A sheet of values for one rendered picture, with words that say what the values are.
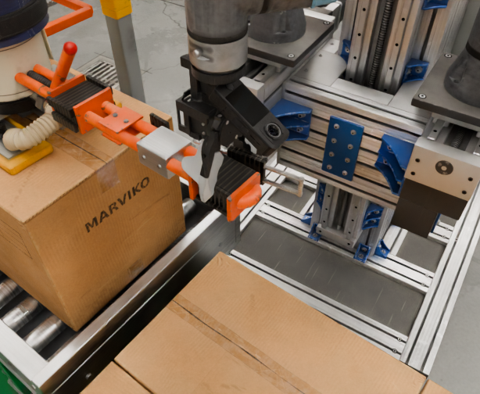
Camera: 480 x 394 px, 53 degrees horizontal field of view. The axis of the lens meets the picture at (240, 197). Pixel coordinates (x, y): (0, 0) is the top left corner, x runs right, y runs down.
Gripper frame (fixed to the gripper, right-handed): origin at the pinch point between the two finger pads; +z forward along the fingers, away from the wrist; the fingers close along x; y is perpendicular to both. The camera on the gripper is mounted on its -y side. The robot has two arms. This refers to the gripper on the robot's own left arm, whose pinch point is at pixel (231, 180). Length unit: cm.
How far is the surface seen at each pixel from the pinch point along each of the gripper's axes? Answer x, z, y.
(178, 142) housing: -0.3, -1.6, 11.5
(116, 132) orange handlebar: 3.9, -1.3, 21.9
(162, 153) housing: 3.3, -1.6, 11.7
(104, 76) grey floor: -115, 109, 191
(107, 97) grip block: -2.2, -1.5, 30.9
